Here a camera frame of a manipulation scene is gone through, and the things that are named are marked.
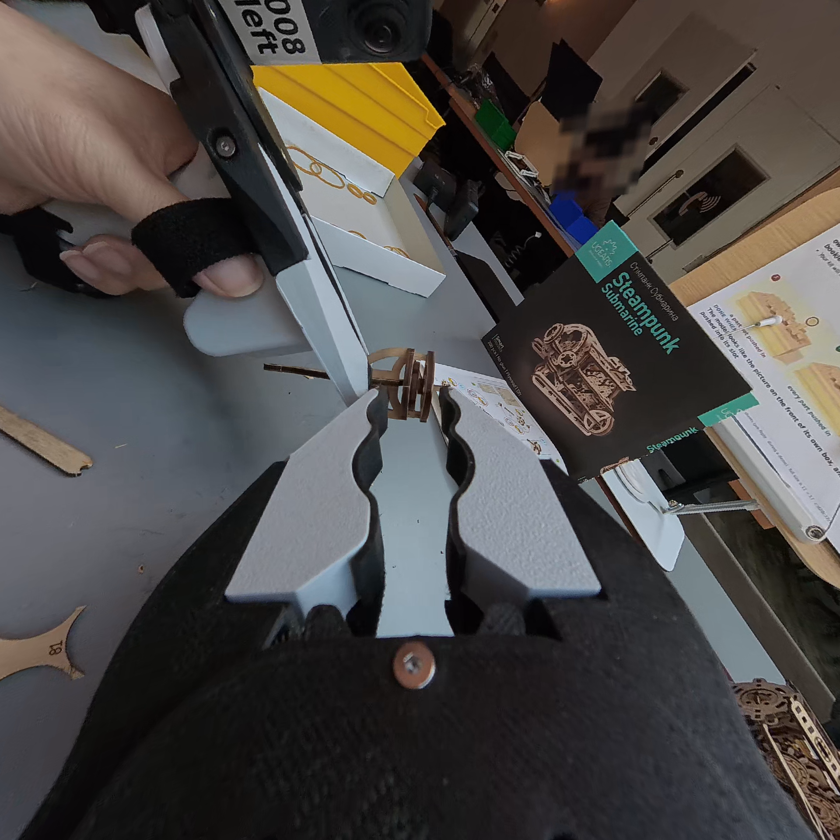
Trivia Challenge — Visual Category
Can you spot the person's left hand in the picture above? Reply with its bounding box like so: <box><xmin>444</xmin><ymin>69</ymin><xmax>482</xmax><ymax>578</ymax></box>
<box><xmin>0</xmin><ymin>7</ymin><xmax>265</xmax><ymax>298</ymax></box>

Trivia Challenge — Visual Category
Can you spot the group of rubber bands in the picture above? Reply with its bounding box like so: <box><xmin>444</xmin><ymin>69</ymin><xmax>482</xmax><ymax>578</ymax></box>
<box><xmin>285</xmin><ymin>146</ymin><xmax>412</xmax><ymax>261</ymax></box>

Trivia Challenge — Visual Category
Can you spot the white cardboard tray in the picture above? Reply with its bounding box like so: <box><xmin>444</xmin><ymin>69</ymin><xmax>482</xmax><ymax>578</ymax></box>
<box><xmin>258</xmin><ymin>87</ymin><xmax>448</xmax><ymax>298</ymax></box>

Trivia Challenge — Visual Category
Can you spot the background desk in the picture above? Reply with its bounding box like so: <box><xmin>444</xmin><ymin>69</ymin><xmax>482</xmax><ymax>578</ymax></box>
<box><xmin>420</xmin><ymin>51</ymin><xmax>580</xmax><ymax>258</ymax></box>

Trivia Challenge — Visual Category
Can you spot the black upright device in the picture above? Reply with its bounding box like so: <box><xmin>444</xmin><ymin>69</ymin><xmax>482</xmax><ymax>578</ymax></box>
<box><xmin>445</xmin><ymin>179</ymin><xmax>484</xmax><ymax>242</ymax></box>

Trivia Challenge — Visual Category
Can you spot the dark model kit box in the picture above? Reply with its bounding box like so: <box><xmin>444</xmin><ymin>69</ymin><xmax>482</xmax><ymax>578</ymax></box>
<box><xmin>482</xmin><ymin>220</ymin><xmax>753</xmax><ymax>480</ymax></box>

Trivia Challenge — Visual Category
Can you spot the assembled wooden model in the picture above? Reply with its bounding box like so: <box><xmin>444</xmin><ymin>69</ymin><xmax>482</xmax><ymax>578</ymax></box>
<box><xmin>730</xmin><ymin>680</ymin><xmax>840</xmax><ymax>840</ymax></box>

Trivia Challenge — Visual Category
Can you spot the star-shaped wooden offcut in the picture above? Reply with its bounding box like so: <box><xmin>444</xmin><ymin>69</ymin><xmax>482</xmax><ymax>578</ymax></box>
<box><xmin>0</xmin><ymin>605</ymin><xmax>88</xmax><ymax>682</ymax></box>

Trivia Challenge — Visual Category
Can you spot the wooden gear assembly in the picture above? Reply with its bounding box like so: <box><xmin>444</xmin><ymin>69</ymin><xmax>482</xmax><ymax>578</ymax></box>
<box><xmin>367</xmin><ymin>346</ymin><xmax>438</xmax><ymax>422</ymax></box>

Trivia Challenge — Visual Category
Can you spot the white instruction sheet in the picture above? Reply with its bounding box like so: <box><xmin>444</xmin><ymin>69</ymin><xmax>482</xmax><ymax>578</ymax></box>
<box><xmin>686</xmin><ymin>222</ymin><xmax>840</xmax><ymax>553</ymax></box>

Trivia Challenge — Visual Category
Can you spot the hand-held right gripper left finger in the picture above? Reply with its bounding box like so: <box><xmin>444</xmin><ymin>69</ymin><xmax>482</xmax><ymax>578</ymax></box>
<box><xmin>225</xmin><ymin>387</ymin><xmax>389</xmax><ymax>621</ymax></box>

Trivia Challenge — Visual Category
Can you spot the wooden clipboard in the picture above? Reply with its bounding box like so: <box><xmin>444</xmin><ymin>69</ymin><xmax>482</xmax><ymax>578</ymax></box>
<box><xmin>668</xmin><ymin>186</ymin><xmax>840</xmax><ymax>589</ymax></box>

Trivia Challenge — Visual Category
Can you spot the thin wooden strip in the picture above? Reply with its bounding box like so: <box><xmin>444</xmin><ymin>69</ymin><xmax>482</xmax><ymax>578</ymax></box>
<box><xmin>0</xmin><ymin>405</ymin><xmax>93</xmax><ymax>477</ymax></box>

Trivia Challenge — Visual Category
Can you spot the white stand base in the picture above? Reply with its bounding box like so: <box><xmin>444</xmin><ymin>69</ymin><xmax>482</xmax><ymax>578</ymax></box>
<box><xmin>602</xmin><ymin>458</ymin><xmax>687</xmax><ymax>572</ymax></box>

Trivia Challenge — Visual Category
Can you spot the open instruction booklet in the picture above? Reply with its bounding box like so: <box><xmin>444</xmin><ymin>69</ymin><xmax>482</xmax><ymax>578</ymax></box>
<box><xmin>436</xmin><ymin>371</ymin><xmax>569</xmax><ymax>475</ymax></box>

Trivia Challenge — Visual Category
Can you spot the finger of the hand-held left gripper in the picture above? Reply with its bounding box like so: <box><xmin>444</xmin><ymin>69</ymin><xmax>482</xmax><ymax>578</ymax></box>
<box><xmin>274</xmin><ymin>259</ymin><xmax>370</xmax><ymax>403</ymax></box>
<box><xmin>258</xmin><ymin>144</ymin><xmax>370</xmax><ymax>387</ymax></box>

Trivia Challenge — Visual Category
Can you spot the pale wooden board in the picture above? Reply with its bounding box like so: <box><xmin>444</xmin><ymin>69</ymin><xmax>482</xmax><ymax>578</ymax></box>
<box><xmin>514</xmin><ymin>101</ymin><xmax>567</xmax><ymax>173</ymax></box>

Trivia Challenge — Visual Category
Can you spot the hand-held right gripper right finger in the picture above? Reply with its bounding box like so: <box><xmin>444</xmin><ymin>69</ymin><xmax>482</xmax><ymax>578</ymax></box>
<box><xmin>437</xmin><ymin>386</ymin><xmax>605</xmax><ymax>611</ymax></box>

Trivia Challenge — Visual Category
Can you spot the yellow plastic bin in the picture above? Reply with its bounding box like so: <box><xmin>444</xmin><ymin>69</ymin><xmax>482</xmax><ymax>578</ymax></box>
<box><xmin>252</xmin><ymin>63</ymin><xmax>409</xmax><ymax>179</ymax></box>
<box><xmin>307</xmin><ymin>62</ymin><xmax>448</xmax><ymax>166</ymax></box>

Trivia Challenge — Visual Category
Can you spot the small green bin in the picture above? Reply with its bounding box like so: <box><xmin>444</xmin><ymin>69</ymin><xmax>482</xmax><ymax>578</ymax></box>
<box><xmin>473</xmin><ymin>98</ymin><xmax>520</xmax><ymax>152</ymax></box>

